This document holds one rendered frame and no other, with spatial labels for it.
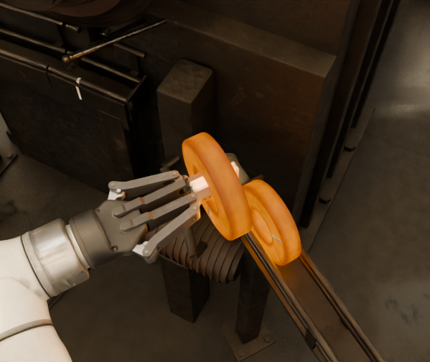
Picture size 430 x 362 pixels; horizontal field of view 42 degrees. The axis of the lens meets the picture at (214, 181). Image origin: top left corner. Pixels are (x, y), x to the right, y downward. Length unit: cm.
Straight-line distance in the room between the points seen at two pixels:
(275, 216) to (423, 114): 131
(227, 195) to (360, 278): 109
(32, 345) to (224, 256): 56
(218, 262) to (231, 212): 45
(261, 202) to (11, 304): 43
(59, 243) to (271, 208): 36
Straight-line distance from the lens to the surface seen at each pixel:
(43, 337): 72
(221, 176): 72
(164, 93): 105
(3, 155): 204
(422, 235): 188
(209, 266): 119
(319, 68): 100
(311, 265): 99
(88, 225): 73
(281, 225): 92
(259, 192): 94
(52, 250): 72
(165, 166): 117
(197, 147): 74
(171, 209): 75
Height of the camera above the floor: 159
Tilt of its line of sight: 58 degrees down
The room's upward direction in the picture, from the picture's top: straight up
